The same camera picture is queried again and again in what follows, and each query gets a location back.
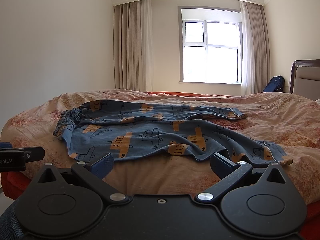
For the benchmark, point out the white framed window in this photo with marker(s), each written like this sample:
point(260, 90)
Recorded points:
point(211, 45)

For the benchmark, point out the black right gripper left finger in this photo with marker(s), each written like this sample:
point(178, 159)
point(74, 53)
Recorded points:
point(90, 175)

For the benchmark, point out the beige right curtain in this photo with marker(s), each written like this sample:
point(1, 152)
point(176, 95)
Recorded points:
point(256, 49)

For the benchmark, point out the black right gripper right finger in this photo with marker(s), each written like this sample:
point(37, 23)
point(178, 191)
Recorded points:
point(232, 175)

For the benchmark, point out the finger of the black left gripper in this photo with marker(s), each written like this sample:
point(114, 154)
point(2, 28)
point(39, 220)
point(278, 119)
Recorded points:
point(15, 159)

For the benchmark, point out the beige left curtain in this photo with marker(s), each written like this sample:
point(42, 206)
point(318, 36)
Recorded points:
point(132, 46)

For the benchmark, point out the orange bed sheet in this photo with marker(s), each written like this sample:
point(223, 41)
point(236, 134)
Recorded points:
point(187, 94)

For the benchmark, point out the brown padded headboard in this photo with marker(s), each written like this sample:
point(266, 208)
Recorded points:
point(305, 79)

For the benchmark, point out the beige curtain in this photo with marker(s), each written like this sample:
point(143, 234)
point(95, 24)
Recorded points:
point(256, 49)
point(132, 46)

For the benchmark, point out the blue patterned children's pants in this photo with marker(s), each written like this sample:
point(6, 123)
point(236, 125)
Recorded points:
point(131, 130)

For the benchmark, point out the blue backpack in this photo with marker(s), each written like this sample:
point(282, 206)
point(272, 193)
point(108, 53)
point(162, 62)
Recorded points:
point(276, 84)

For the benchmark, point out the floral peach bed quilt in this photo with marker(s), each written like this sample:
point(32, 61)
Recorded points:
point(288, 120)

